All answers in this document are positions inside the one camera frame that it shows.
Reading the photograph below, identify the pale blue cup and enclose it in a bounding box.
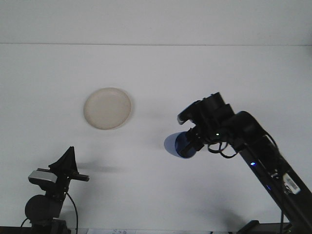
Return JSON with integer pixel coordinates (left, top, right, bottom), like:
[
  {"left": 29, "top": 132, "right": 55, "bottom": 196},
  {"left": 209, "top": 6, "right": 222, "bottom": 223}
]
[{"left": 163, "top": 130, "right": 198, "bottom": 159}]

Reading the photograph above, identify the pale round plate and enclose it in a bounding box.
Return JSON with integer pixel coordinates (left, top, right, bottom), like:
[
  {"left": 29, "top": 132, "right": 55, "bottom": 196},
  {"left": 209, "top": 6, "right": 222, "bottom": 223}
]
[{"left": 83, "top": 87, "right": 133, "bottom": 131}]

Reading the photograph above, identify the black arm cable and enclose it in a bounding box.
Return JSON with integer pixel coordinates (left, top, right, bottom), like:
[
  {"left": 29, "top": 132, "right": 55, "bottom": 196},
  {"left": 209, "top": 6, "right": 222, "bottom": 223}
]
[
  {"left": 207, "top": 140, "right": 286, "bottom": 234},
  {"left": 20, "top": 192, "right": 79, "bottom": 231}
]

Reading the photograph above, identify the white printed paper sheet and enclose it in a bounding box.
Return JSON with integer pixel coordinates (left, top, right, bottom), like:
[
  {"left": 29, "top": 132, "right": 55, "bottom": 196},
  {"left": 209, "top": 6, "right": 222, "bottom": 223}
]
[{"left": 85, "top": 228, "right": 134, "bottom": 234}]

